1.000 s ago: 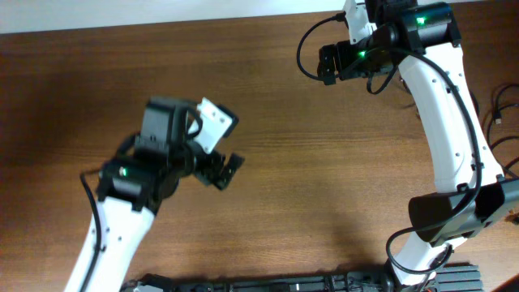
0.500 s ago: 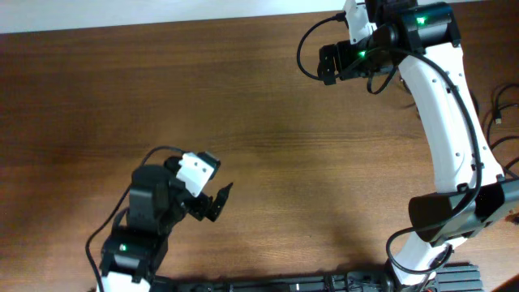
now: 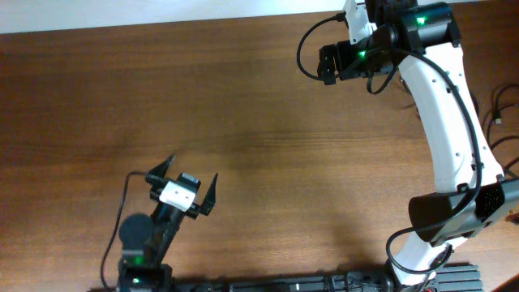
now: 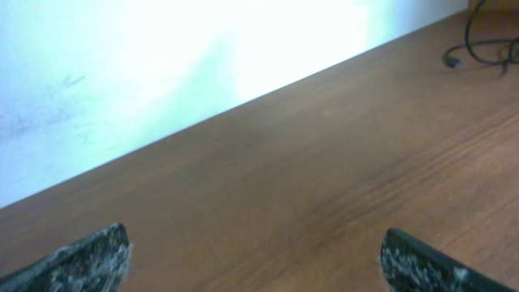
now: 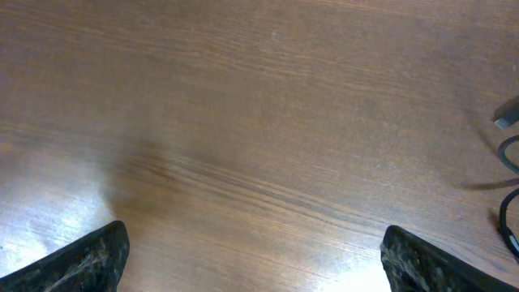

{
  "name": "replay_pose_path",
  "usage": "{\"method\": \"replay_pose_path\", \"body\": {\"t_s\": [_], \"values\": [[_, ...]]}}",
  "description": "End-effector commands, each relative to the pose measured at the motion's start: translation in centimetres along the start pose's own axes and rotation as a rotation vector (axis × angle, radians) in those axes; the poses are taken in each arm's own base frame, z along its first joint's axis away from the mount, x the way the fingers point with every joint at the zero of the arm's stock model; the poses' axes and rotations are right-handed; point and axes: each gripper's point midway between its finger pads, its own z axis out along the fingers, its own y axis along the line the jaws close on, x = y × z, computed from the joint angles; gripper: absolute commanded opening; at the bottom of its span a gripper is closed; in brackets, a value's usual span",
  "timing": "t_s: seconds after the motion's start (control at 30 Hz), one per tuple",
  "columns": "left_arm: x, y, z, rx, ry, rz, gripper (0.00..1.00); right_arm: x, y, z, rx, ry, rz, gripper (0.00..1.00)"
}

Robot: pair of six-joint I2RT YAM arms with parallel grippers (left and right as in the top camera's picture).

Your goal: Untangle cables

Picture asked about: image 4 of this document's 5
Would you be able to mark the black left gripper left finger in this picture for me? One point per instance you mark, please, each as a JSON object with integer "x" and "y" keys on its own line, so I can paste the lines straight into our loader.
{"x": 95, "y": 263}

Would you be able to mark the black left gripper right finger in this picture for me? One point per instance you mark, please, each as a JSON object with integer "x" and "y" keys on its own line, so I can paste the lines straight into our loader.
{"x": 409, "y": 264}

